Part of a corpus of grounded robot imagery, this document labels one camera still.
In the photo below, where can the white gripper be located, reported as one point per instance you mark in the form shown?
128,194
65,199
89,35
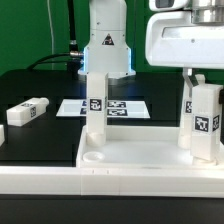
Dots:
172,40

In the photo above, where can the white desk top tray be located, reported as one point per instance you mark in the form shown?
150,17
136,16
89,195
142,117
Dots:
140,147

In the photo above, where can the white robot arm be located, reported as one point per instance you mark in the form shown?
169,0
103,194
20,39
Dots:
107,50

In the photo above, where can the white fiducial marker sheet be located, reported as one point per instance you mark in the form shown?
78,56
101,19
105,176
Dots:
115,109

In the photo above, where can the white front fence bar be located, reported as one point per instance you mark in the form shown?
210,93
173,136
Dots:
111,182

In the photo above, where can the white block left edge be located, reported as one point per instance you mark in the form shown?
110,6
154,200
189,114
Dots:
2,136

